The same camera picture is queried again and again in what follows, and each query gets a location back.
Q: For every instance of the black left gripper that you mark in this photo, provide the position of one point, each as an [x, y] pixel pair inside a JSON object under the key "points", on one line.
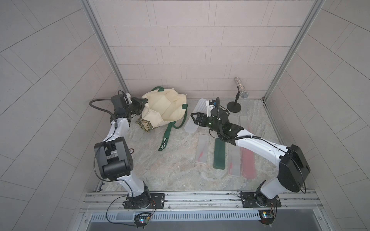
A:
{"points": [[139, 107]]}

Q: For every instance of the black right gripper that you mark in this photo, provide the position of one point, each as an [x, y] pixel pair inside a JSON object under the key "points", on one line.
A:
{"points": [[200, 117]]}

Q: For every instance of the cream canvas tote bag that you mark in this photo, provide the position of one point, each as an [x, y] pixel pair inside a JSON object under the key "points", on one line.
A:
{"points": [[163, 107]]}

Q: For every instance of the dark green pencil case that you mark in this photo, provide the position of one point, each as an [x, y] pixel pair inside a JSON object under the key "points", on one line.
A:
{"points": [[219, 154]]}

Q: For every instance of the translucent pink pencil case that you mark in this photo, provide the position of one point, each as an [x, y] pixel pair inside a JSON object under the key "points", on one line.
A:
{"points": [[248, 170]]}

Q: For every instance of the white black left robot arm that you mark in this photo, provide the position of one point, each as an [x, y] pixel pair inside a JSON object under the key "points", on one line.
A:
{"points": [[113, 156]]}

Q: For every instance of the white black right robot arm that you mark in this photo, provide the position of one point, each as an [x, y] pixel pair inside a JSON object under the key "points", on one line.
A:
{"points": [[292, 165]]}

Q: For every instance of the silver microphone on stand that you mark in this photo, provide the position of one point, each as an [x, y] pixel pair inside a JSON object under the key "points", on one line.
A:
{"points": [[234, 106]]}

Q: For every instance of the left green circuit board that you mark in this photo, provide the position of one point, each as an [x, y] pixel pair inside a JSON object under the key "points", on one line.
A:
{"points": [[142, 219]]}

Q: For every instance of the green circuit board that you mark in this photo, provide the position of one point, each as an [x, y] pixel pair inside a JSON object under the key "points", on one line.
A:
{"points": [[142, 219], [267, 217]]}

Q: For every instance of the right green circuit board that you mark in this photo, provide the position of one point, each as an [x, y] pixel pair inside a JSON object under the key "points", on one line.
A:
{"points": [[267, 217]]}

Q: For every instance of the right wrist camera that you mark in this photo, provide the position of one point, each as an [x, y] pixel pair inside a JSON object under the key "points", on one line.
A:
{"points": [[211, 104]]}

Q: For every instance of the aluminium mounting rail frame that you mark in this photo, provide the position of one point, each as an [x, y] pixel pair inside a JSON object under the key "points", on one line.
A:
{"points": [[299, 210]]}

